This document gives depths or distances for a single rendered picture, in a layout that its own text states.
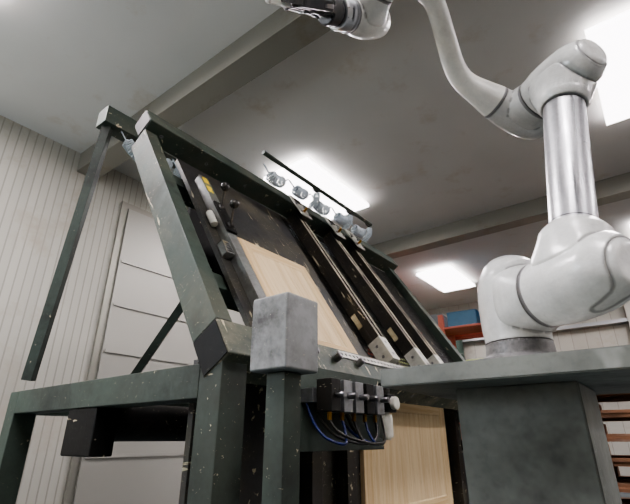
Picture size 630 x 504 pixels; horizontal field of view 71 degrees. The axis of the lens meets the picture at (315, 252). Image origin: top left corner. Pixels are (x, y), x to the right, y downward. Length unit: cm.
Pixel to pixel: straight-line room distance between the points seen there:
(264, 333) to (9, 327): 348
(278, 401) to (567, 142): 92
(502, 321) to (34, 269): 402
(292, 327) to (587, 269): 62
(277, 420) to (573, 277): 69
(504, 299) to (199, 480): 84
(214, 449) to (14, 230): 366
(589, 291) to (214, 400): 87
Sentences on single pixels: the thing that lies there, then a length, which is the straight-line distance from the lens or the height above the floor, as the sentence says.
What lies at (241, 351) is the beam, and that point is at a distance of 120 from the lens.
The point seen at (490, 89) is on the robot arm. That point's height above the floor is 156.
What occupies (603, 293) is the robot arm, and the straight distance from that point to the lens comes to 101.
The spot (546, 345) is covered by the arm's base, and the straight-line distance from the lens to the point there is 115.
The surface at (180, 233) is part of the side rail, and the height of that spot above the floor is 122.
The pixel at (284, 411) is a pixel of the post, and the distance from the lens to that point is 105.
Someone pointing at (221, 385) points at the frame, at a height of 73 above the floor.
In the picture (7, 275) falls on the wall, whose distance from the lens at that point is 446.
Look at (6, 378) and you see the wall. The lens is 436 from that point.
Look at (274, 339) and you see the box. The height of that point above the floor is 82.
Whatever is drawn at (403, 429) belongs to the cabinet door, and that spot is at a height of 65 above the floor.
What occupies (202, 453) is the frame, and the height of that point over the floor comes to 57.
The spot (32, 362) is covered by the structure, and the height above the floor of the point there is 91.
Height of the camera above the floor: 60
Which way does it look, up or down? 23 degrees up
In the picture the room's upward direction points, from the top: straight up
